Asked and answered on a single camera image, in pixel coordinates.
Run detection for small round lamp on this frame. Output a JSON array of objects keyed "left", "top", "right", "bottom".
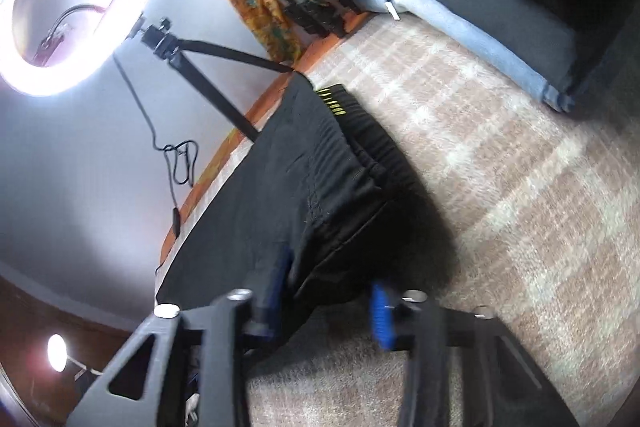
[{"left": 46, "top": 333, "right": 68, "bottom": 373}]

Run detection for folded light blue jeans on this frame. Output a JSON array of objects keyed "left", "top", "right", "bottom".
[{"left": 352, "top": 0, "right": 576, "bottom": 112}]

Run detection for black power cable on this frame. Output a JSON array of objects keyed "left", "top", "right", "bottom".
[{"left": 114, "top": 57, "right": 198, "bottom": 275}]

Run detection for black tripod stand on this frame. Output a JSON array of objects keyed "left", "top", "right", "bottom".
[{"left": 135, "top": 19, "right": 296, "bottom": 142}]

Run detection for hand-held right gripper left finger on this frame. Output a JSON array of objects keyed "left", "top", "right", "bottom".
[{"left": 66, "top": 251, "right": 293, "bottom": 427}]

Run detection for plaid beige blanket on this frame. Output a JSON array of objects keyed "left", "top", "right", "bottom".
[{"left": 245, "top": 9, "right": 640, "bottom": 427}]

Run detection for black pants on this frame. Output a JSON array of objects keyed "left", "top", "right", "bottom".
[{"left": 156, "top": 72, "right": 457, "bottom": 314}]

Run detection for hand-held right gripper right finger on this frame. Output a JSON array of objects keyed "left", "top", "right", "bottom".
[{"left": 370, "top": 281, "right": 581, "bottom": 427}]

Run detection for orange patterned cloth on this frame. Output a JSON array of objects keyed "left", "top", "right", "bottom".
[{"left": 190, "top": 0, "right": 306, "bottom": 62}]

